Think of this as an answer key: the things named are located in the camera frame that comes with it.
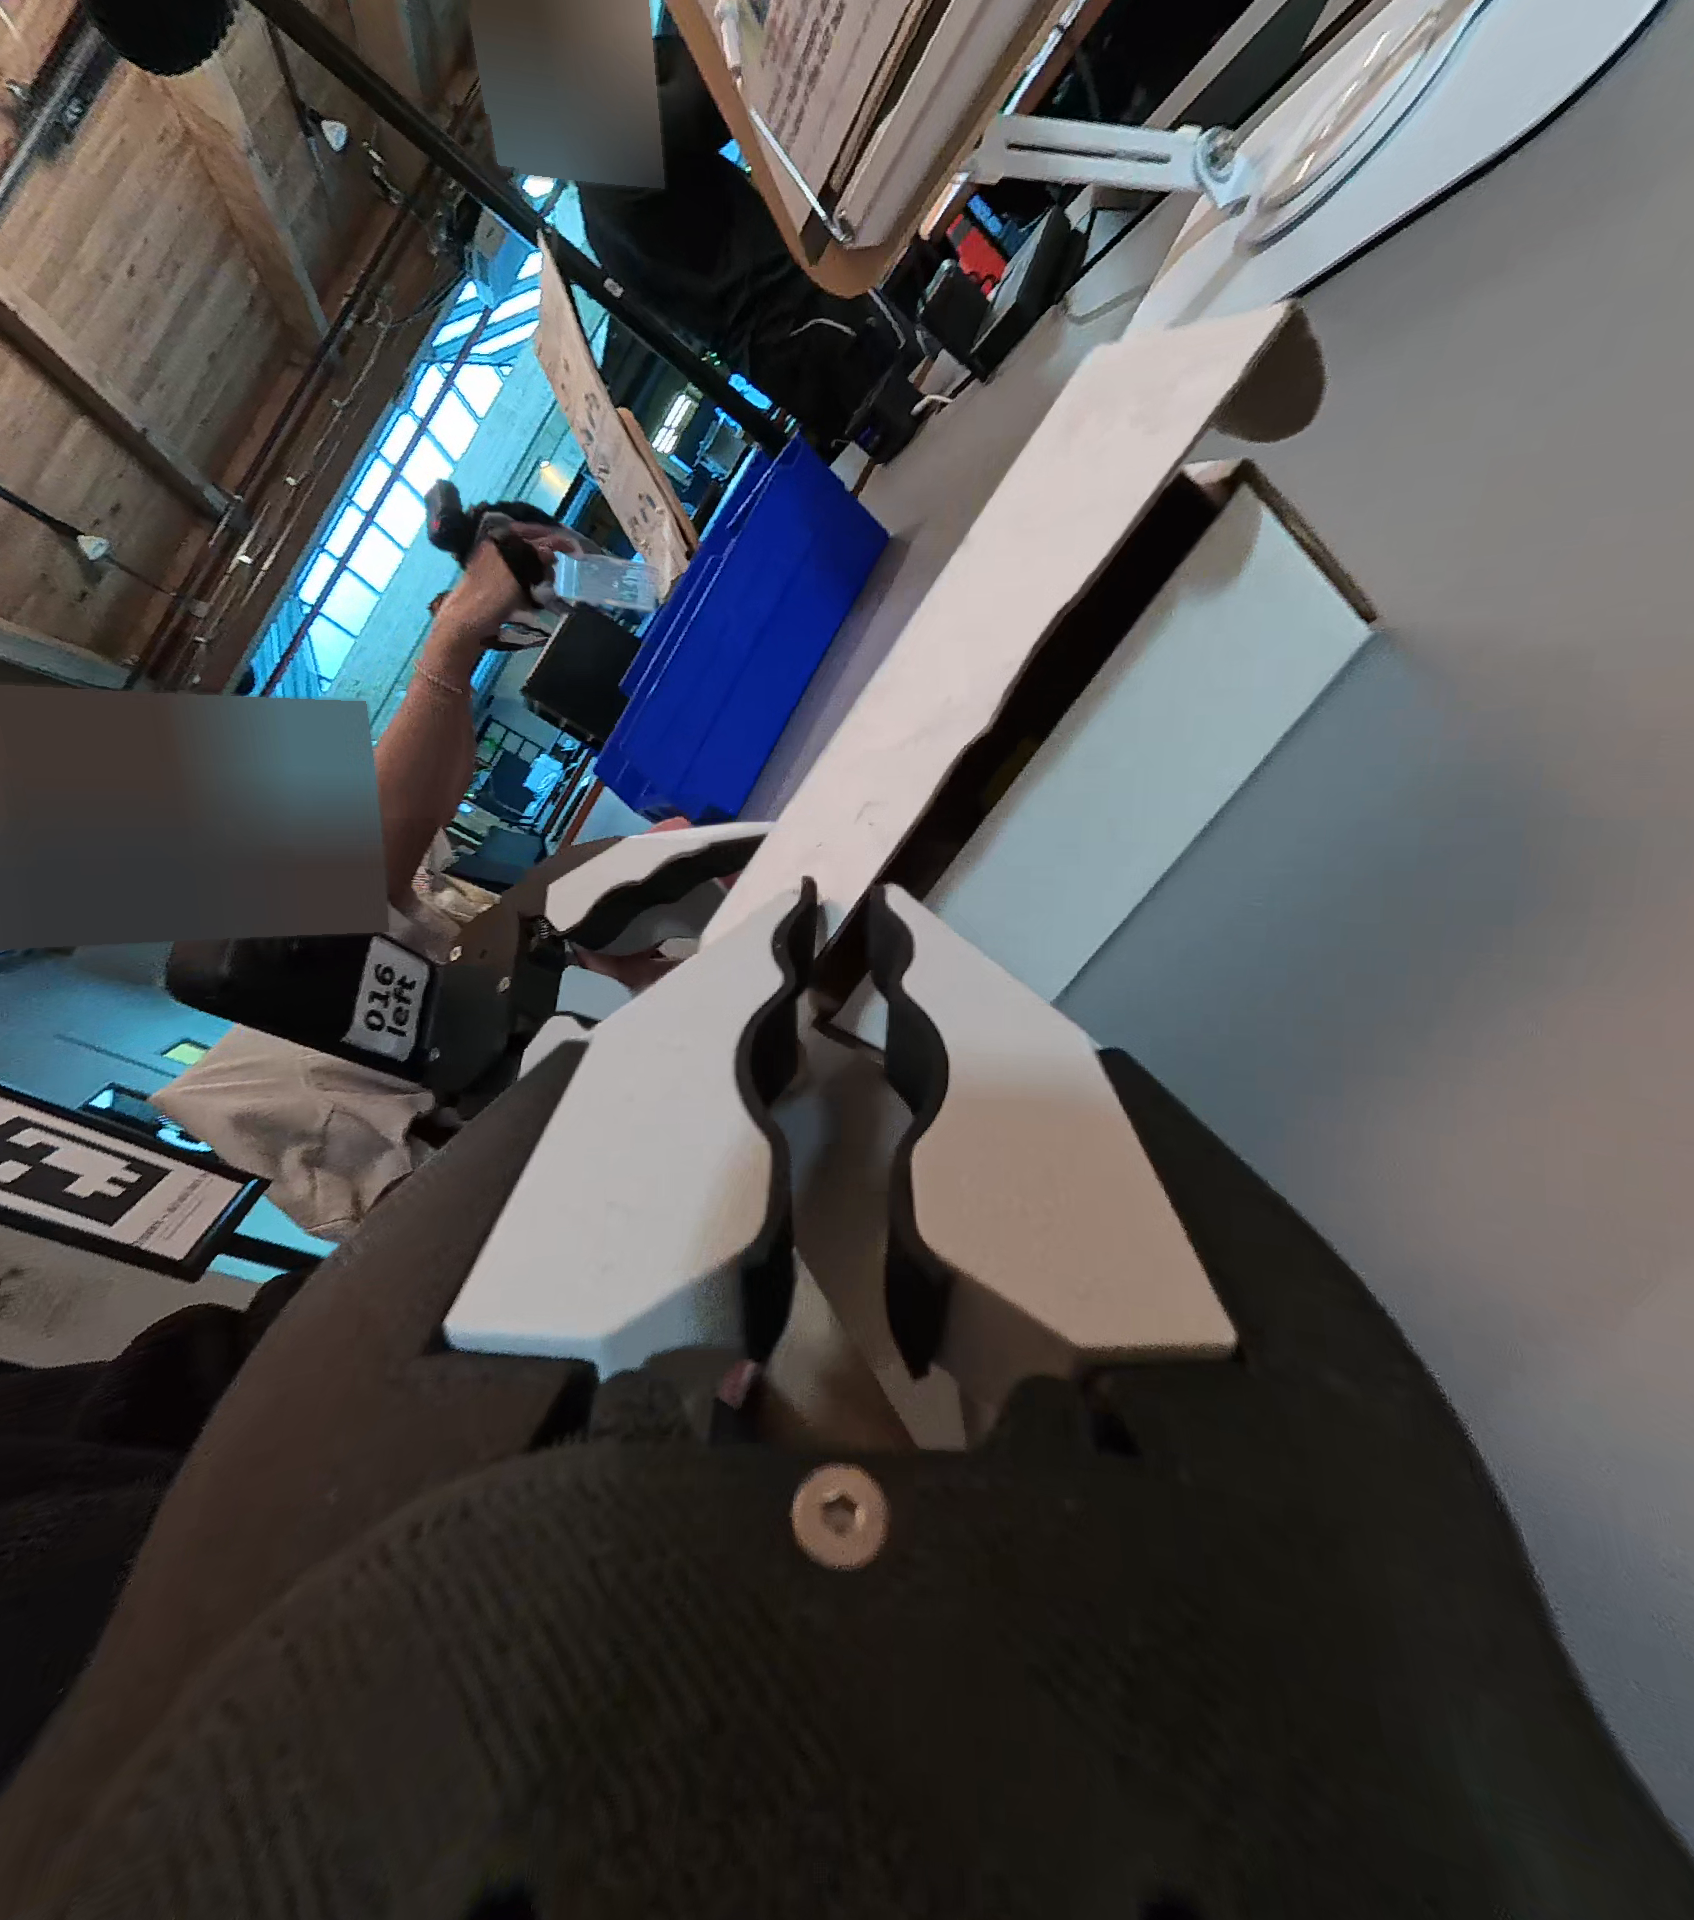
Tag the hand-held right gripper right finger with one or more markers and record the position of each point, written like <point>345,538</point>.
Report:
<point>1057,1199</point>

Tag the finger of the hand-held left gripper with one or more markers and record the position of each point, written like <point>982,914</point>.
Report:
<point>610,870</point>
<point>576,997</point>

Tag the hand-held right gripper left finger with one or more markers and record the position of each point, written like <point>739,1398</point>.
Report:
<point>610,1199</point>

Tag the white cardboard box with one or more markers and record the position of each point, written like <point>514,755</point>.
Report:
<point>1207,720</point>

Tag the grey desk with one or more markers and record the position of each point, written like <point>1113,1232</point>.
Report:
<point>1537,897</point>

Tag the person's beige trousers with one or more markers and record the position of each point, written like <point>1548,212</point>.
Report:
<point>309,1124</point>

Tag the black monitor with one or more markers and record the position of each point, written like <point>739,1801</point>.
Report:
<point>576,672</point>

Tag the blue plastic bin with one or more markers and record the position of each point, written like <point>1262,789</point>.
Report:
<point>741,643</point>

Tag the clear plastic container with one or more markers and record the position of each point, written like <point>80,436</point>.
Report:
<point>610,580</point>

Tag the framed marker sign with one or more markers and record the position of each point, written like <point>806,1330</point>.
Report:
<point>53,1169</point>

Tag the hanging cardboard sign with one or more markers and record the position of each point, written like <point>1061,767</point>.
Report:
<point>610,406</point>

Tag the person's black sweater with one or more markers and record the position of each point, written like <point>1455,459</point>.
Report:
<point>9,1498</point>

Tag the black metal pole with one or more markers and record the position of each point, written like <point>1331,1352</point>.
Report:
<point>486,167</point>

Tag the wooden board with papers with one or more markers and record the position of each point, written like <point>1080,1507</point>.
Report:
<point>847,134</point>

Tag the black round lamp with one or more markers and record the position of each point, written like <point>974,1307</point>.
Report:
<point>166,28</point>

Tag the round stand foot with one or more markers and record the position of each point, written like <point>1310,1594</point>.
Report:
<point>1356,119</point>

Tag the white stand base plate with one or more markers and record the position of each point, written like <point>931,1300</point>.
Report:
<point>1507,119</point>

